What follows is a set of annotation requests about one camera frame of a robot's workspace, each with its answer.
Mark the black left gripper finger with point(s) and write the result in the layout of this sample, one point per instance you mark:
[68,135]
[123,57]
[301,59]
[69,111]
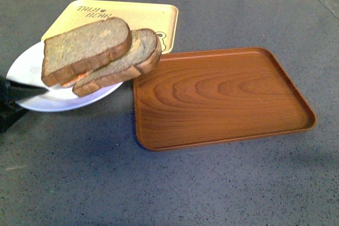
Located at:
[11,93]

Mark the white round plate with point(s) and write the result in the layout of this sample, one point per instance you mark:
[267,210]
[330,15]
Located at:
[27,69]

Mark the fake fried egg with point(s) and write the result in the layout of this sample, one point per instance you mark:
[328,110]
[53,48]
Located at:
[74,80]

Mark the bread slice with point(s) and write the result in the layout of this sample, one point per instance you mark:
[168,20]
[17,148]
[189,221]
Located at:
[84,49]
[142,57]

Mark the yellow bear tray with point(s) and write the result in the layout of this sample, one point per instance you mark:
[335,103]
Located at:
[162,18]

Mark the brown wood-grain tray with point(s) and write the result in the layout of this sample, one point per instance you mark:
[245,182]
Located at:
[206,97]

